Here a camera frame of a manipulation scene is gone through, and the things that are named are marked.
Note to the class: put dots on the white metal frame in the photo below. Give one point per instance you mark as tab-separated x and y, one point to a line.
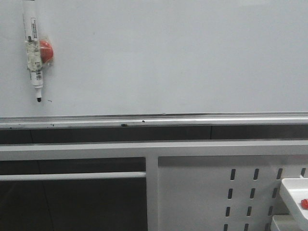
152	151

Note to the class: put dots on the white whiteboard marker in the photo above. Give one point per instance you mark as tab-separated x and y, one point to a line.
34	61

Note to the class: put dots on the white perforated pegboard panel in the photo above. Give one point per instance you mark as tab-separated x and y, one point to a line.
223	193

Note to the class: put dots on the white plastic bin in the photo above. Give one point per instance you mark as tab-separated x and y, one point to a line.
292	192

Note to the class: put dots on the aluminium whiteboard tray rail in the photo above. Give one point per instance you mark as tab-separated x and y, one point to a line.
157	120

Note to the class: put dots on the grey lower bin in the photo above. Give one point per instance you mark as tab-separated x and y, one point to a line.
283	223

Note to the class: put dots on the white whiteboard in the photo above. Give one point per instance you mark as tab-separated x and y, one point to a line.
138	57

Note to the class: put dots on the red round magnet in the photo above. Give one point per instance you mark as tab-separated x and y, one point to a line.
46	51

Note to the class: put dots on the small red object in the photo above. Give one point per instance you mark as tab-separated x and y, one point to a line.
304	204

